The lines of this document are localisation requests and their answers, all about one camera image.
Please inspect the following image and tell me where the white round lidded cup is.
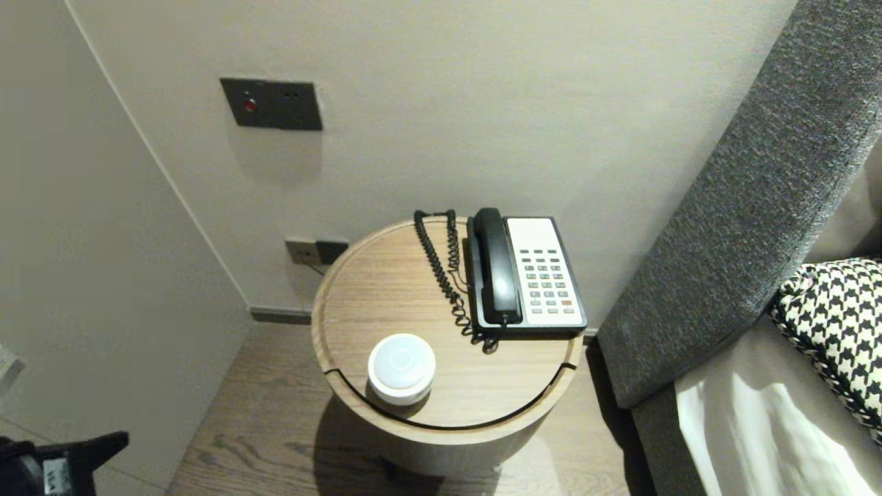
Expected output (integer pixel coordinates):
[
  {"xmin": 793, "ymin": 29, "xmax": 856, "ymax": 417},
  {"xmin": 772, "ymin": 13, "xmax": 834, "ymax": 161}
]
[{"xmin": 367, "ymin": 333, "xmax": 437, "ymax": 406}]

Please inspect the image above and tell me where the curved wooden table drawer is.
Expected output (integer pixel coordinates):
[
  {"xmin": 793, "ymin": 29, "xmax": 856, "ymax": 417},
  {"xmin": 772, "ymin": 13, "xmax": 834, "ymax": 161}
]
[{"xmin": 324, "ymin": 364, "xmax": 578, "ymax": 477}]

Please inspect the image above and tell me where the dark grey power socket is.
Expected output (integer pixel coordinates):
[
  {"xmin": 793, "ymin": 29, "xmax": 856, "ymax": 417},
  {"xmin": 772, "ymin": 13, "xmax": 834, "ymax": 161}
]
[{"xmin": 316, "ymin": 240, "xmax": 350, "ymax": 266}]

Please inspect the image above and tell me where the round wooden bedside table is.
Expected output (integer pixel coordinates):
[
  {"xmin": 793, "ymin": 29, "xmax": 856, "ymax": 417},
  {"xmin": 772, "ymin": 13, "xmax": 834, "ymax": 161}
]
[{"xmin": 311, "ymin": 215, "xmax": 584, "ymax": 477}]

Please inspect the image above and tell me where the black telephone handset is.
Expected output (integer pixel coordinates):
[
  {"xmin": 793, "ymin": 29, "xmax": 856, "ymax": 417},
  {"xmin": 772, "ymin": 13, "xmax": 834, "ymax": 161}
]
[{"xmin": 472, "ymin": 208, "xmax": 523, "ymax": 326}]

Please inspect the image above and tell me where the white black desk telephone base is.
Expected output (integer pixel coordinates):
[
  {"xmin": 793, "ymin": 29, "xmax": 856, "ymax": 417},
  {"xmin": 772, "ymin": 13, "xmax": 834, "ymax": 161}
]
[{"xmin": 466, "ymin": 216, "xmax": 588, "ymax": 338}]

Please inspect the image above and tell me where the grey fabric bed base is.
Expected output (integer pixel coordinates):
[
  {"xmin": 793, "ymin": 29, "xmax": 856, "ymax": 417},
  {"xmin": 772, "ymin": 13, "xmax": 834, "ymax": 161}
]
[{"xmin": 630, "ymin": 383, "xmax": 705, "ymax": 496}]

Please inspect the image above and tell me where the white bed sheet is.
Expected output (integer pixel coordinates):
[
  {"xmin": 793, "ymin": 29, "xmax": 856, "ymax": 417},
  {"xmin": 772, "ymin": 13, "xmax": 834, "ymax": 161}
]
[{"xmin": 674, "ymin": 313, "xmax": 882, "ymax": 496}]

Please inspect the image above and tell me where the grey fabric headboard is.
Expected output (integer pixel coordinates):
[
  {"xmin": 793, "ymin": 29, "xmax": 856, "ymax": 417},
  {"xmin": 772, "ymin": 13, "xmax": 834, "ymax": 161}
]
[{"xmin": 597, "ymin": 0, "xmax": 882, "ymax": 411}]

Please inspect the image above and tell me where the black white houndstooth pillow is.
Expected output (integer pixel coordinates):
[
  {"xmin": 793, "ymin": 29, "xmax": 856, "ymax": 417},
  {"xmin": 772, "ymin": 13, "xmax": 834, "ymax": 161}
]
[{"xmin": 768, "ymin": 258, "xmax": 882, "ymax": 446}]

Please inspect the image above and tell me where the beige bed pillow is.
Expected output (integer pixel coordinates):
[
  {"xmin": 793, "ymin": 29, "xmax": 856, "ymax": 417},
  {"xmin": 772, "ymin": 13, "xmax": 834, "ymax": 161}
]
[{"xmin": 803, "ymin": 131, "xmax": 882, "ymax": 266}]

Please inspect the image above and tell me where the grey wall baseboard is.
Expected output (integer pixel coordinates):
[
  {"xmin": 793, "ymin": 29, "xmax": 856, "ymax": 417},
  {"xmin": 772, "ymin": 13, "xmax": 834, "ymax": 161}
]
[{"xmin": 249, "ymin": 307, "xmax": 315, "ymax": 327}]

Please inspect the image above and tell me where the wall power socket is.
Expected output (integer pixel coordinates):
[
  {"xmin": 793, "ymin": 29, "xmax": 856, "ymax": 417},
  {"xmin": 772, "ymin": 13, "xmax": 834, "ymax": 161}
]
[{"xmin": 286, "ymin": 238, "xmax": 322, "ymax": 267}]

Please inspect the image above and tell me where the black coiled telephone cord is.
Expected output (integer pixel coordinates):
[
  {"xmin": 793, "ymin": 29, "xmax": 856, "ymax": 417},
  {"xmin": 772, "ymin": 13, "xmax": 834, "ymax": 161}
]
[{"xmin": 414, "ymin": 210, "xmax": 500, "ymax": 354}]

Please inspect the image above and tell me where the dark wall switch panel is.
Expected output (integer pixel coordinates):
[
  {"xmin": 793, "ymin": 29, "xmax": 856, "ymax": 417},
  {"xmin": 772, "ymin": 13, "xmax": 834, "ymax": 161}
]
[{"xmin": 220, "ymin": 78, "xmax": 323, "ymax": 132}]

